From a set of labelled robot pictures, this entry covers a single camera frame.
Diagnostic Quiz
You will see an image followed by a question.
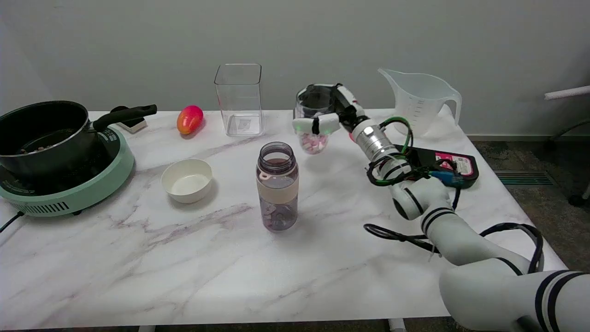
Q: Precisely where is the small clear measuring cup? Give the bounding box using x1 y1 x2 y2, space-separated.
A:
295 87 335 155

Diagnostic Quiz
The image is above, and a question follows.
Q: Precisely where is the floor vent grille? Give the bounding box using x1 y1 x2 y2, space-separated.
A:
493 171 554 186

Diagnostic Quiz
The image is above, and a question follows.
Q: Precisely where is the white block with black top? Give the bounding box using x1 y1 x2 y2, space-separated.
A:
111 106 148 134

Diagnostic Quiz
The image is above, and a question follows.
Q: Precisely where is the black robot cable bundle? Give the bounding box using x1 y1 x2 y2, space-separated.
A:
364 223 545 275

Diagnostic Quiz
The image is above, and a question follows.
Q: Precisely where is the blue cable connector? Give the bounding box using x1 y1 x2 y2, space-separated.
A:
429 171 466 188

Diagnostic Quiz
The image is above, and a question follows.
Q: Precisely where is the green robot cable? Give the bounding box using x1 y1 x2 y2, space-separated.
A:
369 116 413 186

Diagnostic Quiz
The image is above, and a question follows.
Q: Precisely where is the white rod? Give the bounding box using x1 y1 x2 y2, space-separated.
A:
544 86 590 101

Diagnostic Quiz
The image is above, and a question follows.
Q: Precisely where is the white bowl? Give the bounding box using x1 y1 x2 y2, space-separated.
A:
161 159 213 204

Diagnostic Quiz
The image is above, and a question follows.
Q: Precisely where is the green induction cooker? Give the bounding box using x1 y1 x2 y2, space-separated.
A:
0 125 135 217

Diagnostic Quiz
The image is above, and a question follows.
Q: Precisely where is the clear square plastic container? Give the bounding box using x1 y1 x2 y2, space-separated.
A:
214 64 265 137

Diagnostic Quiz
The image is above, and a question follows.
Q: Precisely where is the tinted bottle with beige band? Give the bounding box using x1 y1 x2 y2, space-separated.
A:
256 142 299 232

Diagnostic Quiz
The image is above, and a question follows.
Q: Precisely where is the black cooker power cord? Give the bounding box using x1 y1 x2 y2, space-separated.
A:
0 211 24 233

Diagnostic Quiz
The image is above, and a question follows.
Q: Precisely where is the large translucent measuring jug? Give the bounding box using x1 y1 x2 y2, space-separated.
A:
378 68 462 139

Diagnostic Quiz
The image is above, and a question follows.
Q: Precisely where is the dark chair base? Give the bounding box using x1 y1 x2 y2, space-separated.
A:
549 119 590 207

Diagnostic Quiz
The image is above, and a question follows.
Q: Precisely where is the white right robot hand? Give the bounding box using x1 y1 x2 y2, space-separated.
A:
293 83 369 139

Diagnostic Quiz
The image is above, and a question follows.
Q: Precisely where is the black pot with handle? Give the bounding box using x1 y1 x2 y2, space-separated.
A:
0 101 158 179

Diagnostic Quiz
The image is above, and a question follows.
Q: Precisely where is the black device with pink label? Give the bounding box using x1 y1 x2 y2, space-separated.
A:
392 145 479 190

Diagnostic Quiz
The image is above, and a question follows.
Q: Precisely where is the red orange mango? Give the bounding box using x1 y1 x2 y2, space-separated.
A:
177 105 204 135

